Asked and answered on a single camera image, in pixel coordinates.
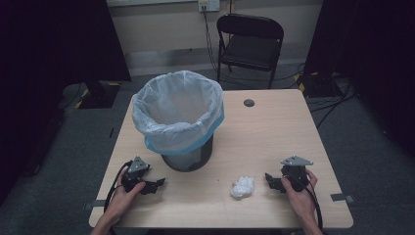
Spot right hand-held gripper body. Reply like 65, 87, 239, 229
280, 155, 314, 193

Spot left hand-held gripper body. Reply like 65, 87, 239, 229
121, 156, 152, 194

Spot white paper ball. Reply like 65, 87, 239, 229
230, 175, 255, 200

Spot black mesh trash can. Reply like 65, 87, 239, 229
161, 133, 215, 173

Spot translucent plastic trash bag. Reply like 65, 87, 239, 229
130, 70, 226, 157

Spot person's right hand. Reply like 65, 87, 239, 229
281, 168, 319, 223

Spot person's left hand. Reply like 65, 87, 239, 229
106, 169, 147, 223

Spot grey tape strip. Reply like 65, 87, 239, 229
330, 192, 355, 203
83, 199, 108, 211

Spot black stand base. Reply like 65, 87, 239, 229
77, 79, 121, 111
300, 71, 345, 99

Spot black folding chair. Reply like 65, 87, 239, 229
215, 13, 285, 90

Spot black curtain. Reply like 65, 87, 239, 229
0, 0, 132, 200
302, 0, 415, 158

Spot black floor cables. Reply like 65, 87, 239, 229
306, 77, 358, 130

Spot white wall power outlet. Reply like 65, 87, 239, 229
198, 0, 221, 14

